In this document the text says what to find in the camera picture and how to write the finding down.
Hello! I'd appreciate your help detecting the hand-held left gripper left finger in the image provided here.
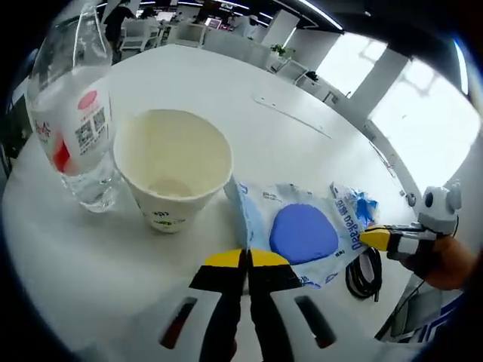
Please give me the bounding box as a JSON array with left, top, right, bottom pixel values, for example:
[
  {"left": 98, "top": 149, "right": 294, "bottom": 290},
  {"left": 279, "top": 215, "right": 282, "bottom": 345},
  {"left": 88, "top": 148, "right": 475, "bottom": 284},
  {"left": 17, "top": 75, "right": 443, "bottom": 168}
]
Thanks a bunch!
[{"left": 150, "top": 248, "right": 245, "bottom": 362}]

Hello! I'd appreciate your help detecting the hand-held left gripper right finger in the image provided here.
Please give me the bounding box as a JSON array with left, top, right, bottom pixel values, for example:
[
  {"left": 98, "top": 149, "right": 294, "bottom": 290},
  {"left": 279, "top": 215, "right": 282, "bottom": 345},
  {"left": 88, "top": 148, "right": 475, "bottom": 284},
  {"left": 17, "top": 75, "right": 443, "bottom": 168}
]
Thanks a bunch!
[{"left": 247, "top": 248, "right": 339, "bottom": 362}]

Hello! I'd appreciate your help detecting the black cable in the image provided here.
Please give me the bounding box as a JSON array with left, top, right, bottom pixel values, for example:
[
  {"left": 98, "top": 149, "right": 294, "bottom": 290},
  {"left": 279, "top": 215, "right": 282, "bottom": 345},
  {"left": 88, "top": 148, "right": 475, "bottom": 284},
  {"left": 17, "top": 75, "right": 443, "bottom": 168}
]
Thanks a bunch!
[{"left": 345, "top": 247, "right": 383, "bottom": 301}]

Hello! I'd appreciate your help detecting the blue white packet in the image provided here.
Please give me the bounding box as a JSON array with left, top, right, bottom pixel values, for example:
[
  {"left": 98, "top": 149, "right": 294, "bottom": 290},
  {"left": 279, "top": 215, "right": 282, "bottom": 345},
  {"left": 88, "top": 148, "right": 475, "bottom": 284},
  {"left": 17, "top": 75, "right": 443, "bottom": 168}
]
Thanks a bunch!
[{"left": 328, "top": 181, "right": 380, "bottom": 229}]

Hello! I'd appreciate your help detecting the light blue wipes packet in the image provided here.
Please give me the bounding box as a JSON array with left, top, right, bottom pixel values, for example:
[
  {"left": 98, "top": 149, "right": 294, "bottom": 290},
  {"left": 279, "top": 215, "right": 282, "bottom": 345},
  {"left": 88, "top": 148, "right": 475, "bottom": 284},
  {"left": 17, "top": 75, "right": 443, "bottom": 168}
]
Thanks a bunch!
[{"left": 232, "top": 179, "right": 369, "bottom": 290}]

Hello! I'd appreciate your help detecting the white paper cup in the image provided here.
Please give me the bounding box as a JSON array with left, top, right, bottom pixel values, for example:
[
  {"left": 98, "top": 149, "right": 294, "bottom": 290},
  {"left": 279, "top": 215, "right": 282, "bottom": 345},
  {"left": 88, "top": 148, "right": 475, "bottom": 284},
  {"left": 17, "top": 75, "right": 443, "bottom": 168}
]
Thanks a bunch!
[{"left": 112, "top": 108, "right": 233, "bottom": 235}]

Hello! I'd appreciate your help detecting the clear plastic water bottle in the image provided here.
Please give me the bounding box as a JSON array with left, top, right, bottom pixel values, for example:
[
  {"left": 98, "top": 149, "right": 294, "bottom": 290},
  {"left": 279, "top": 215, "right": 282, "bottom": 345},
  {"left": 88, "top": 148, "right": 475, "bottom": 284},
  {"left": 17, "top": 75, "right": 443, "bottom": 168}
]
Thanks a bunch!
[{"left": 26, "top": 2, "right": 122, "bottom": 214}]

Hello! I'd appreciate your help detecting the person's right hand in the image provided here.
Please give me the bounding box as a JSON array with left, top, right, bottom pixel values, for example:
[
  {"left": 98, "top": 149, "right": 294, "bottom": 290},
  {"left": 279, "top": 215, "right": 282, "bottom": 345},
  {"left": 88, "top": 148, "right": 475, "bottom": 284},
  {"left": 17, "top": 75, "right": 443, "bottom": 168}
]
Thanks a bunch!
[{"left": 405, "top": 235, "right": 476, "bottom": 291}]

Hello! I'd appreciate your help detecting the grey mesh office chair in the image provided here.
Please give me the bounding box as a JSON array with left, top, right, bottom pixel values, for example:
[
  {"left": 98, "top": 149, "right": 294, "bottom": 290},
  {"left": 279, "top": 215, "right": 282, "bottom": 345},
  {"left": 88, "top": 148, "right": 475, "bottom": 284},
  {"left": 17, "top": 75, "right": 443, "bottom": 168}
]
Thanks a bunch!
[{"left": 375, "top": 288, "right": 445, "bottom": 340}]

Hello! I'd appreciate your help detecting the large bright window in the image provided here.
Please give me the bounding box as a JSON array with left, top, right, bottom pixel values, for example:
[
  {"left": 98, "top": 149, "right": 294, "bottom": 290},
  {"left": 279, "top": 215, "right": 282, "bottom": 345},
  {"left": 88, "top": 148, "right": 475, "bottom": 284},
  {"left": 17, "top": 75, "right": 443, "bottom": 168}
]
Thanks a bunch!
[{"left": 368, "top": 58, "right": 483, "bottom": 178}]

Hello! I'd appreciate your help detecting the narrow bright window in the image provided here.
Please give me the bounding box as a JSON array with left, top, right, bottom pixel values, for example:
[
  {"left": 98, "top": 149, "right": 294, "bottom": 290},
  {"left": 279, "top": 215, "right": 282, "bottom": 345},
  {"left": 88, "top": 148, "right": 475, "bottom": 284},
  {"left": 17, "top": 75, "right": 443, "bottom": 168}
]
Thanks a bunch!
[{"left": 316, "top": 32, "right": 389, "bottom": 91}]

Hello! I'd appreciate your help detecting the green potted plant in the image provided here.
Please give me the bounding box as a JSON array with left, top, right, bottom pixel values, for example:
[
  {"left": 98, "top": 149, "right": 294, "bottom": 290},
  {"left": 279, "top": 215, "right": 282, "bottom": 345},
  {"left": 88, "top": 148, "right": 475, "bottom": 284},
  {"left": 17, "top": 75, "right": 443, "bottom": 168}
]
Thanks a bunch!
[{"left": 270, "top": 43, "right": 297, "bottom": 57}]

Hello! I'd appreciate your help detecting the white desk partition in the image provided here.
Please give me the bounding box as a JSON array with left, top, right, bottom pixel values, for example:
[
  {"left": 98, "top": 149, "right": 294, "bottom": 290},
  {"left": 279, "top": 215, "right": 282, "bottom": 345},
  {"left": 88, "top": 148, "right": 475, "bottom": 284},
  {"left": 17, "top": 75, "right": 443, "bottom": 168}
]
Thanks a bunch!
[{"left": 203, "top": 37, "right": 272, "bottom": 69}]

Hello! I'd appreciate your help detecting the thin white table cable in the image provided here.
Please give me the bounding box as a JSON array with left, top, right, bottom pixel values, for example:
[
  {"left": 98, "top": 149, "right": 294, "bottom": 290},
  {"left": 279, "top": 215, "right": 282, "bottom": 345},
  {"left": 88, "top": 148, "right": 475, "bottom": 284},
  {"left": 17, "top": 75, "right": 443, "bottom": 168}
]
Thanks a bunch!
[{"left": 364, "top": 124, "right": 397, "bottom": 178}]

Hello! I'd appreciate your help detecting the white table cable cover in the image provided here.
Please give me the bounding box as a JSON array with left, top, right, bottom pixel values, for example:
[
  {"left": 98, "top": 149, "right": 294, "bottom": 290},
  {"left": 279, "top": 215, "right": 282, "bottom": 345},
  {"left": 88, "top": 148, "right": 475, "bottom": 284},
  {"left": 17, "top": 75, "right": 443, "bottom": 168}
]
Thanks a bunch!
[{"left": 251, "top": 88, "right": 333, "bottom": 140}]

